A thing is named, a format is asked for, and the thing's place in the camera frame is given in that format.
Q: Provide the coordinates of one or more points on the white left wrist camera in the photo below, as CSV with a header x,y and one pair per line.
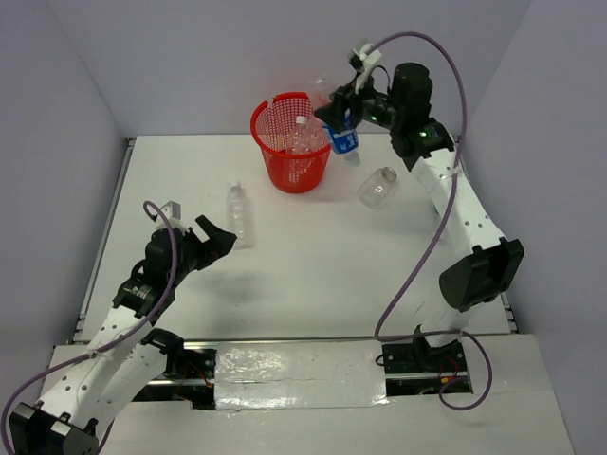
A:
x,y
172,212

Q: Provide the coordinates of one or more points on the red mesh plastic bin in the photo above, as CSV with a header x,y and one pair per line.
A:
x,y
270,124

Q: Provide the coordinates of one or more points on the clear wide-mouth plastic jar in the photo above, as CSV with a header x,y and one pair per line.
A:
x,y
376,189

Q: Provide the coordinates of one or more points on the aluminium rail frame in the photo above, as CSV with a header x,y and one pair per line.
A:
x,y
77,334

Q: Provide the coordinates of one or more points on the silver foil covered panel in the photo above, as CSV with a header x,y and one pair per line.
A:
x,y
299,375

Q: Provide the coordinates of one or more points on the clear bottle white cap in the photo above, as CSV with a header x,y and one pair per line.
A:
x,y
239,216

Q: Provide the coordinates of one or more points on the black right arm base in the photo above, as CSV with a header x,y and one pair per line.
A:
x,y
418,356

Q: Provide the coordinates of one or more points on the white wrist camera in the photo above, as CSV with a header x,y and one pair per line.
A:
x,y
364,59
172,212

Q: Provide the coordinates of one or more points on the blue label plastic bottle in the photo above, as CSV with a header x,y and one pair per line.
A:
x,y
344,144

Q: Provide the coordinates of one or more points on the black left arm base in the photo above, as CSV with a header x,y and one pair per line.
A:
x,y
191,380

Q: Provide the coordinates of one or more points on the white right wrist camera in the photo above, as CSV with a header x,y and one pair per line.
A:
x,y
364,59

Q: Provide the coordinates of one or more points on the clear bottle blue-white cap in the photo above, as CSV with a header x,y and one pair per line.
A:
x,y
295,139

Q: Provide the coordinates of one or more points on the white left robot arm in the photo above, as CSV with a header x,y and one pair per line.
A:
x,y
76,415

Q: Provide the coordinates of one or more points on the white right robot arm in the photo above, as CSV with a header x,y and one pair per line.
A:
x,y
486,261

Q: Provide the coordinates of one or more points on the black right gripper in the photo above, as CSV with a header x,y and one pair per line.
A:
x,y
343,98

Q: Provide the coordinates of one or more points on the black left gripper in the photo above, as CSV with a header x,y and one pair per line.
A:
x,y
218,245

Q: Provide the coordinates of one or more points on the clear ribbed plastic bottle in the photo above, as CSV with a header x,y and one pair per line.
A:
x,y
315,136

